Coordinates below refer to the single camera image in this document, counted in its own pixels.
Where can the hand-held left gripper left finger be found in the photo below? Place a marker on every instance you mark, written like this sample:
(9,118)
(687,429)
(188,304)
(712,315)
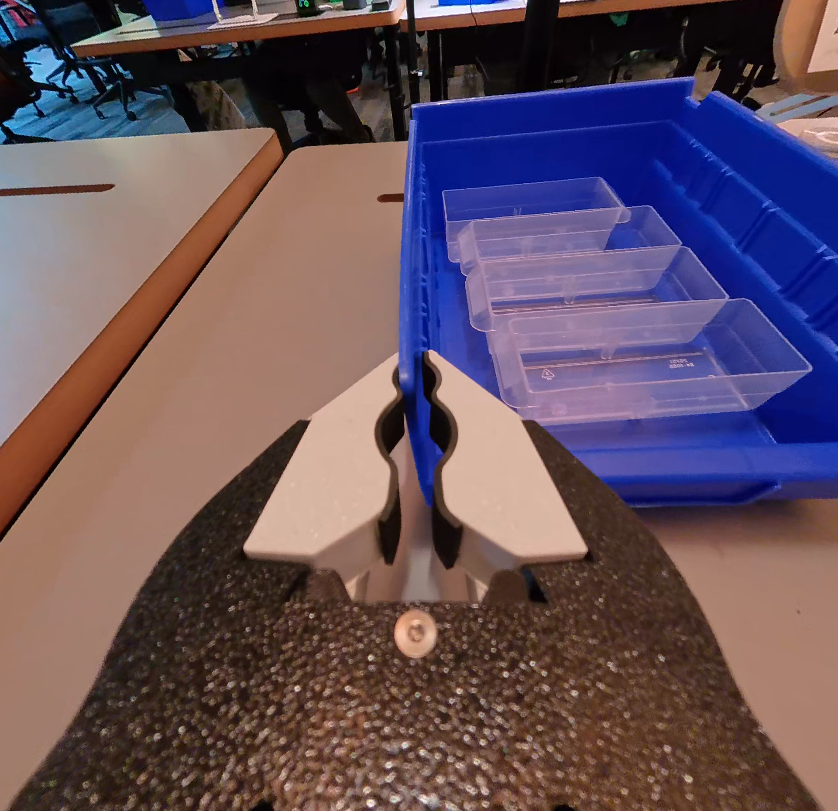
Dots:
(327,490)

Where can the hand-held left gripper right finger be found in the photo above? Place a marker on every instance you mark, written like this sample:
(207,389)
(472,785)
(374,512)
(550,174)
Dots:
(510,497)

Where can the large blue plastic bin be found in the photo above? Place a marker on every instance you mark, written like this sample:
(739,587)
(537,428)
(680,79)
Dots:
(654,471)

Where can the clear plastic drawer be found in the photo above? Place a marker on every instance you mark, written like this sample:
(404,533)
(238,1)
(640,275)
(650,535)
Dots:
(694,287)
(524,199)
(648,235)
(654,382)

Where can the long wooden-edged table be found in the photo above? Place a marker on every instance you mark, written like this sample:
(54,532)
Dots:
(262,32)
(654,3)

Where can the black pole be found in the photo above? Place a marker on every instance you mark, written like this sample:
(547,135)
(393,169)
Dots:
(543,32)

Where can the black device with green display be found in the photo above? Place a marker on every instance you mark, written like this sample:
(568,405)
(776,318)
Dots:
(306,1)

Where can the black office chair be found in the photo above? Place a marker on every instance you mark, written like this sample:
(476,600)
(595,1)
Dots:
(59,52)

